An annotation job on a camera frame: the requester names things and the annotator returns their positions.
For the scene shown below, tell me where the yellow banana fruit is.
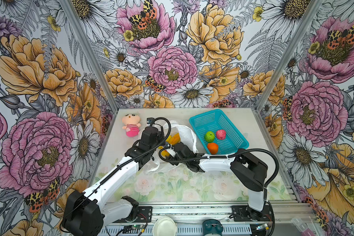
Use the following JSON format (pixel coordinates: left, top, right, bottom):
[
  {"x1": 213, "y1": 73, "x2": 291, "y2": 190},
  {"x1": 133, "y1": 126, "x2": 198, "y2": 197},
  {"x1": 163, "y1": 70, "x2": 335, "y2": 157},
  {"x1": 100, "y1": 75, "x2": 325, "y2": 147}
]
[{"x1": 161, "y1": 133, "x2": 181, "y2": 157}]

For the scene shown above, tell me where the orange fruit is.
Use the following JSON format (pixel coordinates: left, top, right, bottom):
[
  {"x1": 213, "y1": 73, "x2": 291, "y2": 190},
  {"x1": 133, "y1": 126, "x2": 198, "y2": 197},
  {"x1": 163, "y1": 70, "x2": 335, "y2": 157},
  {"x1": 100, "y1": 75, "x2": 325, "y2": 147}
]
[{"x1": 207, "y1": 143, "x2": 219, "y2": 155}]

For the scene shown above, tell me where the green fruit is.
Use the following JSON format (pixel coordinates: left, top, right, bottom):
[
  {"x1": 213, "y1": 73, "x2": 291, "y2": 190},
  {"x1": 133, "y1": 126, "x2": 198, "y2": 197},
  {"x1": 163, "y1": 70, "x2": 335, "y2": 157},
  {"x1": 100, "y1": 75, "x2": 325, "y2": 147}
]
[{"x1": 204, "y1": 131, "x2": 215, "y2": 143}]

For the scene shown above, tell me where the pink red round fruit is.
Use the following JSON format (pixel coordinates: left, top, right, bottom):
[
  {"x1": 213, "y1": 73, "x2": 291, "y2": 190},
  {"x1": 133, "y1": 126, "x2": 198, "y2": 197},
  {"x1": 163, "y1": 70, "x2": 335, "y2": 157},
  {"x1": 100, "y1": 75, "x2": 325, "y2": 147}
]
[{"x1": 216, "y1": 129, "x2": 227, "y2": 140}]

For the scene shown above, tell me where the teal plastic mesh basket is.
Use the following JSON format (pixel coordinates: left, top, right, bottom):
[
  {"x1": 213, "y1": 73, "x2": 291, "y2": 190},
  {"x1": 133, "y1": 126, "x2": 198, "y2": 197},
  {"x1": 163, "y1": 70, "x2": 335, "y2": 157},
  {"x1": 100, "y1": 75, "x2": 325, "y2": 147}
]
[{"x1": 189, "y1": 109, "x2": 249, "y2": 155}]

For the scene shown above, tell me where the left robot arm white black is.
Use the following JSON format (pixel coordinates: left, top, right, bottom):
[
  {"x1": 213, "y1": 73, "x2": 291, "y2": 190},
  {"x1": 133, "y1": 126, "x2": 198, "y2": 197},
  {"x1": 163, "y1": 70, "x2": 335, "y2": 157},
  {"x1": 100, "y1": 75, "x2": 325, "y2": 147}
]
[{"x1": 61, "y1": 126, "x2": 165, "y2": 236}]

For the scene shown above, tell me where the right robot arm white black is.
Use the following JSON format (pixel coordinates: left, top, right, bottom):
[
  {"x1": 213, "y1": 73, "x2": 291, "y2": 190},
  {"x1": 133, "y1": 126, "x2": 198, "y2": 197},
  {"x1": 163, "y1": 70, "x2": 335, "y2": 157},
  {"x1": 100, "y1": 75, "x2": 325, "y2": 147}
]
[{"x1": 158, "y1": 143, "x2": 268, "y2": 221}]

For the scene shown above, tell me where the pink plush doll toy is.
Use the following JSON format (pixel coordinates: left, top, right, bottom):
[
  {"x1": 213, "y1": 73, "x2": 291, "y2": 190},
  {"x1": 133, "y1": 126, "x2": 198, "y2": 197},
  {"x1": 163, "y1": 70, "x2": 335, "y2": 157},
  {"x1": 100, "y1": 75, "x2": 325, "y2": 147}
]
[{"x1": 122, "y1": 114, "x2": 141, "y2": 137}]

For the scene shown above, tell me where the white round cup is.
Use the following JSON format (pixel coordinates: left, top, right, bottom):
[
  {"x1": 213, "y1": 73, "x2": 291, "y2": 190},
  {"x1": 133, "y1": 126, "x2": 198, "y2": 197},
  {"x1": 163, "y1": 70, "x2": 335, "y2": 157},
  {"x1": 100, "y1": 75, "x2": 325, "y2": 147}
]
[{"x1": 152, "y1": 216, "x2": 177, "y2": 236}]

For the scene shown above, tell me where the dark teal round container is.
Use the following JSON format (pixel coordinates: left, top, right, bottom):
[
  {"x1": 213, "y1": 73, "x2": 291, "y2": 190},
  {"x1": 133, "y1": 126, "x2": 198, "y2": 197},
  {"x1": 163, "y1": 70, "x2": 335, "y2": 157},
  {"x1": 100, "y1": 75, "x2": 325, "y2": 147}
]
[{"x1": 202, "y1": 219, "x2": 224, "y2": 236}]

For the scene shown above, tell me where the pink object bottom right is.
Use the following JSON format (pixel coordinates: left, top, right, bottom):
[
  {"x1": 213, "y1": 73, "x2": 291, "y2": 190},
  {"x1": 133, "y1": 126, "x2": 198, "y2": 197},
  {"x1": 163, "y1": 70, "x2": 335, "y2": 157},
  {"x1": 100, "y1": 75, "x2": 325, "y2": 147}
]
[{"x1": 291, "y1": 217, "x2": 315, "y2": 236}]

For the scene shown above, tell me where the left black corrugated cable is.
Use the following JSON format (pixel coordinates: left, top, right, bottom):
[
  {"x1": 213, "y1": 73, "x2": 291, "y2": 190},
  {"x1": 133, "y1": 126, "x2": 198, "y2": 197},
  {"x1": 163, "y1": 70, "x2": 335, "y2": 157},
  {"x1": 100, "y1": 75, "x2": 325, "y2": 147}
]
[{"x1": 58, "y1": 117, "x2": 172, "y2": 231}]

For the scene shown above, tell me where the black corrugated cable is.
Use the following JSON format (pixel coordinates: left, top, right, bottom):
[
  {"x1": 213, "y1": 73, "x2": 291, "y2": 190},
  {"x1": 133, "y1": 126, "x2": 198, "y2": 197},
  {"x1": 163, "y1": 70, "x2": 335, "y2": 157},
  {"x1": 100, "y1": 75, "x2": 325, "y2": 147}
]
[
  {"x1": 158, "y1": 146, "x2": 280, "y2": 189},
  {"x1": 58, "y1": 117, "x2": 172, "y2": 231}
]

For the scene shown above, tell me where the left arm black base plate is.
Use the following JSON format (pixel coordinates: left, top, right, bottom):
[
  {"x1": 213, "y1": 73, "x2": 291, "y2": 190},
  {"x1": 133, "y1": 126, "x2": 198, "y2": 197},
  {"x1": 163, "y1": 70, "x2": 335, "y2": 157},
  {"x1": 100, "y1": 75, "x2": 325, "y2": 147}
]
[{"x1": 120, "y1": 196, "x2": 153, "y2": 223}]

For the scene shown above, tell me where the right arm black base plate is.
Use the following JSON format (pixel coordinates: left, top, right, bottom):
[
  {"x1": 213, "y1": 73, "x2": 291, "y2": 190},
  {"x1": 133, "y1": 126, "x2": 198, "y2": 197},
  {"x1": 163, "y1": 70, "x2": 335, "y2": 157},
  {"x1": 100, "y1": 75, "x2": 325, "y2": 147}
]
[{"x1": 229, "y1": 205, "x2": 273, "y2": 222}]

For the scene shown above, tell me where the right black corrugated cable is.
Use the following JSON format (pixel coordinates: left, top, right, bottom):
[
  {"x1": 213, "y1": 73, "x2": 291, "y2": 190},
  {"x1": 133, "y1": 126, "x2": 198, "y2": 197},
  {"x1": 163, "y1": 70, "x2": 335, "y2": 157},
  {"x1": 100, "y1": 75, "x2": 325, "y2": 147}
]
[{"x1": 158, "y1": 146, "x2": 280, "y2": 189}]

